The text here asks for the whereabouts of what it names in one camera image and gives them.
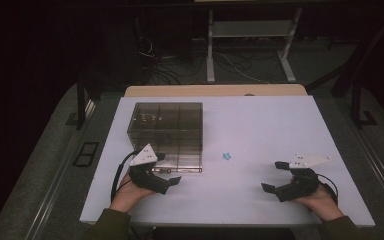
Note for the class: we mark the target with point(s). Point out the black stand with foot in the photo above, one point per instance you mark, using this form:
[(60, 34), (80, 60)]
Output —
[(80, 106), (356, 106)]

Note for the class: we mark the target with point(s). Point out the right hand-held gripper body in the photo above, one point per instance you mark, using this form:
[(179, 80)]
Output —
[(300, 185)]

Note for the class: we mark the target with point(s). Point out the person's right hand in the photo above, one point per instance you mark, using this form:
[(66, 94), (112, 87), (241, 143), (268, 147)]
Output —
[(321, 201)]

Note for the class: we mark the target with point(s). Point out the clear compartment storage box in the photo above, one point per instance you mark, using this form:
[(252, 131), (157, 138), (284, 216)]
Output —
[(173, 126)]

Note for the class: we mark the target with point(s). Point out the grey metal stand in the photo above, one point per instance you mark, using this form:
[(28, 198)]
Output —
[(251, 28)]

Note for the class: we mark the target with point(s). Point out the white table board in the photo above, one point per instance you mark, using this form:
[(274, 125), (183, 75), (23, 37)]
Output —
[(263, 133)]

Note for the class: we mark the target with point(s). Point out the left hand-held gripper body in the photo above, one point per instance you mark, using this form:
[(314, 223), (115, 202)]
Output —
[(143, 176)]

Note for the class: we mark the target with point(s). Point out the wooden table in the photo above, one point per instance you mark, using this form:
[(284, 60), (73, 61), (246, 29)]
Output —
[(213, 90)]

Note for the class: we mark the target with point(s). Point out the small blue star-shaped piece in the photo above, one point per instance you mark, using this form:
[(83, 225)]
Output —
[(226, 156)]

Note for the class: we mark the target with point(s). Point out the person's left hand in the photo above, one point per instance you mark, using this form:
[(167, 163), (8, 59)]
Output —
[(126, 196)]

